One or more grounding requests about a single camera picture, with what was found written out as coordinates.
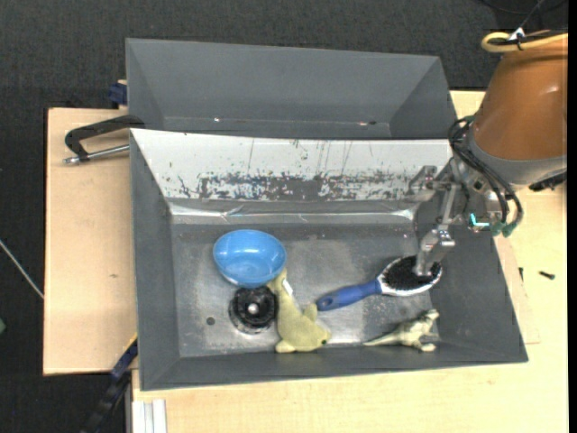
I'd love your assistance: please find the black round ribbed disc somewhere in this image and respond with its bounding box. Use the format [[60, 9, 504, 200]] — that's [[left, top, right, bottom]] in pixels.
[[227, 285, 278, 334]]

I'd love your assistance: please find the blue and white hairbrush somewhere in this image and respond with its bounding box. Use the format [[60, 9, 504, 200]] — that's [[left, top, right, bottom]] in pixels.
[[315, 254, 444, 313]]

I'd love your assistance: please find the pale green toy dinosaur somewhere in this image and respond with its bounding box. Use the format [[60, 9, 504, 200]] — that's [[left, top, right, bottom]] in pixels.
[[362, 309, 441, 353]]

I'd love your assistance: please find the pale wood flat board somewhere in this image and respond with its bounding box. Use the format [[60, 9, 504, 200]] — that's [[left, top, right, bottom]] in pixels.
[[42, 106, 139, 376]]

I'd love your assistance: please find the yellow-green plush toy animal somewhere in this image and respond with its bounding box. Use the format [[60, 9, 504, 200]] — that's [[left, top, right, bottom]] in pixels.
[[269, 269, 333, 355]]

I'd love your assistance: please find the grey metal bin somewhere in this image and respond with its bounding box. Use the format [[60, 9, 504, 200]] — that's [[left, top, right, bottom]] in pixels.
[[124, 37, 530, 392]]

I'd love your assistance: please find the blue bowl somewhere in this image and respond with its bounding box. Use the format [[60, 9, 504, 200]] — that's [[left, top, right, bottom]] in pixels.
[[212, 228, 289, 289]]

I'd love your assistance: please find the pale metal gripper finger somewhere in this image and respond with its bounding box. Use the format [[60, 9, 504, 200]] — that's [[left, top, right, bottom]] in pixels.
[[414, 230, 440, 276], [428, 228, 457, 276]]

